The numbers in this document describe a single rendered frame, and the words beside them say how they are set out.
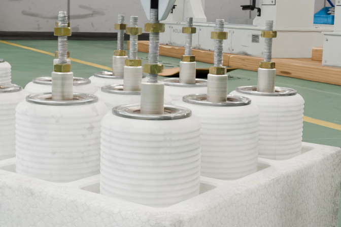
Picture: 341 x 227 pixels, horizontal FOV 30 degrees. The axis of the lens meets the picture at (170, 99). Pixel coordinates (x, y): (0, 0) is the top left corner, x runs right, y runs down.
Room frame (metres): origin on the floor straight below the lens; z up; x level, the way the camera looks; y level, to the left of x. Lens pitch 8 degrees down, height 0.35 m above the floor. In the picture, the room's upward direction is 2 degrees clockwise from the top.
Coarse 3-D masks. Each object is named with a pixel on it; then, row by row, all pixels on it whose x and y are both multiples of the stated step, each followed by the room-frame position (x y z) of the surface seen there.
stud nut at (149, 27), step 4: (148, 24) 0.59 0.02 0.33; (152, 24) 0.58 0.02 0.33; (156, 24) 0.59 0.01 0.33; (160, 24) 0.59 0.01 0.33; (164, 24) 0.59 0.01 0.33; (144, 28) 0.59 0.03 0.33; (148, 28) 0.59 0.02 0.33; (152, 28) 0.58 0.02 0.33; (156, 28) 0.59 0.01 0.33; (160, 28) 0.59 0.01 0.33; (164, 28) 0.60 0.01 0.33
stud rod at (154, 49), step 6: (150, 12) 0.59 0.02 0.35; (156, 12) 0.59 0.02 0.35; (150, 18) 0.59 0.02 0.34; (156, 18) 0.59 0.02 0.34; (150, 36) 0.59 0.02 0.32; (156, 36) 0.59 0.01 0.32; (150, 42) 0.59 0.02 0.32; (156, 42) 0.59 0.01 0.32; (150, 48) 0.59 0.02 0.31; (156, 48) 0.59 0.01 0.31; (150, 54) 0.59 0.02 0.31; (156, 54) 0.59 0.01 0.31; (150, 60) 0.59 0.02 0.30; (156, 60) 0.59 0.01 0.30; (150, 78) 0.59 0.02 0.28; (156, 78) 0.59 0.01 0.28
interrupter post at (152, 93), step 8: (144, 88) 0.59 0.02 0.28; (152, 88) 0.58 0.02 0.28; (160, 88) 0.59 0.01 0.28; (144, 96) 0.59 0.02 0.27; (152, 96) 0.58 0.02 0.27; (160, 96) 0.59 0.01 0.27; (144, 104) 0.59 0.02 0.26; (152, 104) 0.58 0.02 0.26; (160, 104) 0.59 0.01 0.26; (144, 112) 0.59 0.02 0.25; (152, 112) 0.58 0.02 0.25; (160, 112) 0.59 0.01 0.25
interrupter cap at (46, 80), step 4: (32, 80) 0.81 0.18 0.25; (36, 80) 0.80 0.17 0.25; (40, 80) 0.82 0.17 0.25; (44, 80) 0.82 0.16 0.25; (48, 80) 0.83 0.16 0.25; (76, 80) 0.84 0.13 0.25; (80, 80) 0.83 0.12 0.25; (84, 80) 0.84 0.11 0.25; (88, 80) 0.82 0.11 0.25; (40, 84) 0.80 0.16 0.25; (44, 84) 0.79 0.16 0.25; (48, 84) 0.79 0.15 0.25; (76, 84) 0.80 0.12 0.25; (80, 84) 0.80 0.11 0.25; (84, 84) 0.81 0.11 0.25
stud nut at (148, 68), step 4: (144, 64) 0.59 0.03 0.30; (148, 64) 0.59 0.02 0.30; (152, 64) 0.59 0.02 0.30; (156, 64) 0.59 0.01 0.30; (160, 64) 0.59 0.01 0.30; (144, 68) 0.59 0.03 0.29; (148, 68) 0.59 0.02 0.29; (152, 68) 0.59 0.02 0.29; (156, 68) 0.59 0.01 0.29; (160, 68) 0.59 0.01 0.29; (148, 72) 0.59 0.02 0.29; (152, 72) 0.59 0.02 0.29; (156, 72) 0.59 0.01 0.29; (160, 72) 0.59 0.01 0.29
